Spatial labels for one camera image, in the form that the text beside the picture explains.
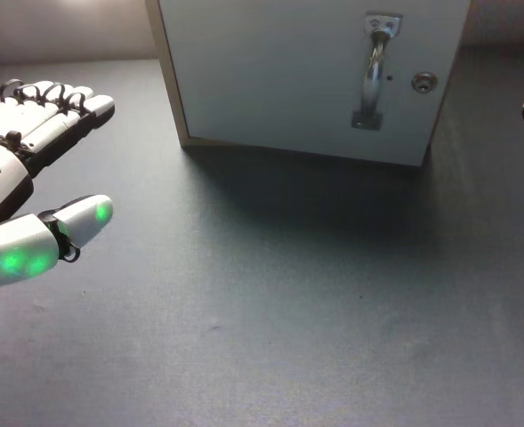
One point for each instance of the reddish-brown wooden panel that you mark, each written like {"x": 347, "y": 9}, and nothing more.
{"x": 279, "y": 75}

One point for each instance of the round metal keyhole lock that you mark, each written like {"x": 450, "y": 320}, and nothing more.
{"x": 424, "y": 82}

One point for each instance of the light wooden box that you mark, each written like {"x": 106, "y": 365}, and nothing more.
{"x": 167, "y": 66}

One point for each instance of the grey table cloth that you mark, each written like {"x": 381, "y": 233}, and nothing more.
{"x": 261, "y": 311}

